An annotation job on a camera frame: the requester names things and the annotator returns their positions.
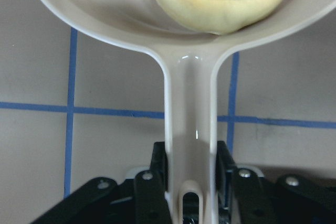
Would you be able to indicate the beige plastic dustpan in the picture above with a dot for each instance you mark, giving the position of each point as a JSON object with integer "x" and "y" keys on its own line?
{"x": 190, "y": 63}

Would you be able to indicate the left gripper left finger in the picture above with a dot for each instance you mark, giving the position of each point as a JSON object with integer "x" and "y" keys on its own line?
{"x": 101, "y": 200}

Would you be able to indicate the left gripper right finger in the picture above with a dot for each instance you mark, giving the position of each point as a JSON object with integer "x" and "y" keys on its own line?
{"x": 246, "y": 196}

